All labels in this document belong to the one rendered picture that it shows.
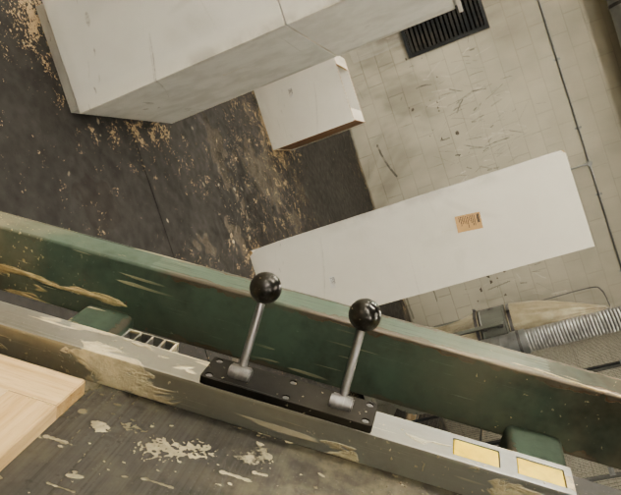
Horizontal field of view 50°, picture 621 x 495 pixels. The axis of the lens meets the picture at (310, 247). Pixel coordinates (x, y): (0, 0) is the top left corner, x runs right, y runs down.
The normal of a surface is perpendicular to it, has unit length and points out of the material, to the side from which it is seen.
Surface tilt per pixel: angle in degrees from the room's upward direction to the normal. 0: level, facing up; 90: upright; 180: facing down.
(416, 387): 90
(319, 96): 90
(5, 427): 58
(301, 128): 90
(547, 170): 90
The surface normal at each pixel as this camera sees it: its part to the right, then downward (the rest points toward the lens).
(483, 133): -0.28, 0.12
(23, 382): 0.18, -0.92
